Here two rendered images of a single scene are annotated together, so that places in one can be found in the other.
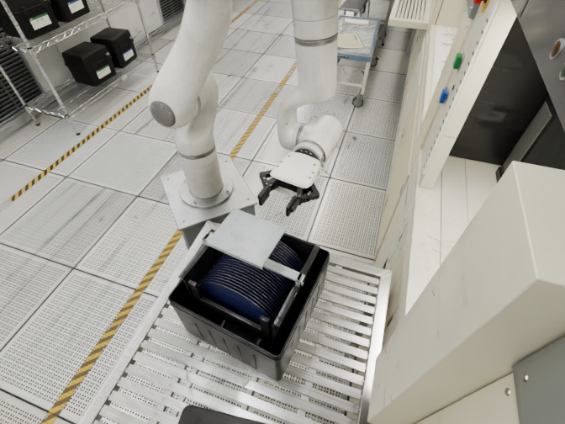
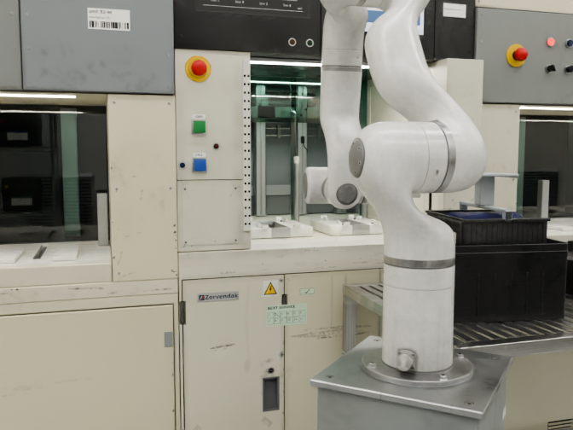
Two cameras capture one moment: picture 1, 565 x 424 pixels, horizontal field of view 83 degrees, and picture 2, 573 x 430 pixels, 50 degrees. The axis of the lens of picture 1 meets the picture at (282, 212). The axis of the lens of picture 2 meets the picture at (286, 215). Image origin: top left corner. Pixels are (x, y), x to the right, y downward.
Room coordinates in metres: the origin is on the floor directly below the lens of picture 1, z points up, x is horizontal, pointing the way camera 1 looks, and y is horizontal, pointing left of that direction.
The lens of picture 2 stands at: (1.61, 0.99, 1.13)
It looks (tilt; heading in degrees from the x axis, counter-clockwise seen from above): 6 degrees down; 235
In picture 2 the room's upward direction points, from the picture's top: straight up
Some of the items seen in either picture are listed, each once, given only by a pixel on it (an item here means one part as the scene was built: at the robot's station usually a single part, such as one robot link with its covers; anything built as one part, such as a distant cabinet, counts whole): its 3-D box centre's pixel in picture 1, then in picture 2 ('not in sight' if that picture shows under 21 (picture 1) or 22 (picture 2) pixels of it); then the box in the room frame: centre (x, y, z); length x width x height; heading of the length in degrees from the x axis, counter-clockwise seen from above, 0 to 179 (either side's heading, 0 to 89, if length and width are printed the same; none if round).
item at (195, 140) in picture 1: (193, 108); (402, 193); (0.86, 0.26, 1.07); 0.19 x 0.12 x 0.24; 162
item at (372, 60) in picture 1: (351, 58); not in sight; (3.11, -0.65, 0.24); 0.97 x 0.52 x 0.48; 164
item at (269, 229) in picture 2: not in sight; (272, 227); (0.50, -0.66, 0.89); 0.22 x 0.21 x 0.04; 71
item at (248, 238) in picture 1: (253, 275); (483, 238); (0.38, 0.07, 0.93); 0.24 x 0.20 x 0.32; 63
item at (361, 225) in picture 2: not in sight; (349, 223); (0.24, -0.57, 0.89); 0.22 x 0.21 x 0.04; 71
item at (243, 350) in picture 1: (255, 292); (482, 271); (0.38, 0.07, 0.85); 0.28 x 0.28 x 0.17; 63
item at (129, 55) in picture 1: (114, 47); not in sight; (3.18, 1.59, 0.31); 0.30 x 0.28 x 0.26; 165
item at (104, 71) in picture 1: (90, 63); not in sight; (2.84, 1.69, 0.31); 0.30 x 0.28 x 0.26; 157
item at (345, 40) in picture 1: (348, 39); not in sight; (2.95, -0.57, 0.47); 0.31 x 0.23 x 0.02; 3
